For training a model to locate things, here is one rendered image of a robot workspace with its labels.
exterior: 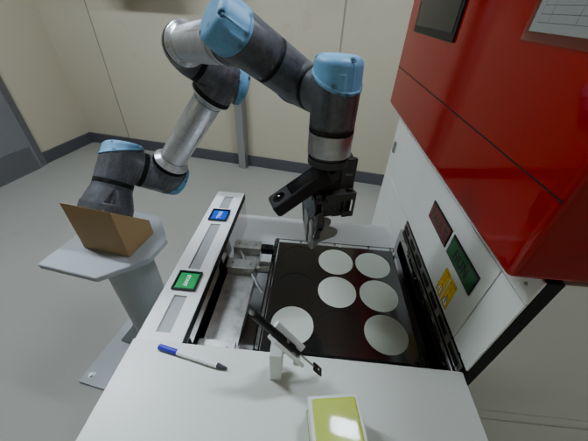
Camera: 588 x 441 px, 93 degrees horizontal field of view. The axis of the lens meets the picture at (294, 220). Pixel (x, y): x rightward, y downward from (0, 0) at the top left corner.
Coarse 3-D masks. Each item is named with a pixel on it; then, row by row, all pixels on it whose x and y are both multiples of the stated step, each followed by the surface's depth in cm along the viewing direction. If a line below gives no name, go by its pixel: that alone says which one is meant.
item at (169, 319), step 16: (224, 192) 97; (208, 208) 90; (224, 208) 90; (208, 224) 84; (224, 224) 84; (192, 240) 78; (208, 240) 79; (224, 240) 78; (192, 256) 73; (208, 256) 73; (176, 272) 68; (208, 272) 69; (160, 304) 61; (176, 304) 62; (192, 304) 61; (160, 320) 58; (176, 320) 58; (144, 336) 55; (160, 336) 55; (176, 336) 56
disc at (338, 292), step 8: (328, 280) 76; (336, 280) 76; (344, 280) 76; (320, 288) 74; (328, 288) 74; (336, 288) 74; (344, 288) 74; (352, 288) 74; (320, 296) 72; (328, 296) 72; (336, 296) 72; (344, 296) 72; (352, 296) 72; (328, 304) 70; (336, 304) 70; (344, 304) 70
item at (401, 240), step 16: (400, 240) 88; (400, 256) 88; (400, 272) 86; (416, 272) 74; (416, 288) 72; (416, 304) 74; (416, 320) 71; (432, 320) 63; (432, 336) 62; (432, 352) 64; (448, 352) 57; (432, 368) 61; (448, 368) 55
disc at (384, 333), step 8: (368, 320) 67; (376, 320) 67; (384, 320) 67; (392, 320) 67; (368, 328) 65; (376, 328) 65; (384, 328) 65; (392, 328) 66; (400, 328) 66; (368, 336) 64; (376, 336) 64; (384, 336) 64; (392, 336) 64; (400, 336) 64; (376, 344) 62; (384, 344) 62; (392, 344) 62; (400, 344) 63; (408, 344) 63; (384, 352) 61; (392, 352) 61; (400, 352) 61
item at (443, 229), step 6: (432, 210) 69; (438, 210) 66; (432, 216) 69; (438, 216) 66; (438, 222) 65; (444, 222) 63; (438, 228) 65; (444, 228) 62; (444, 234) 62; (444, 240) 62
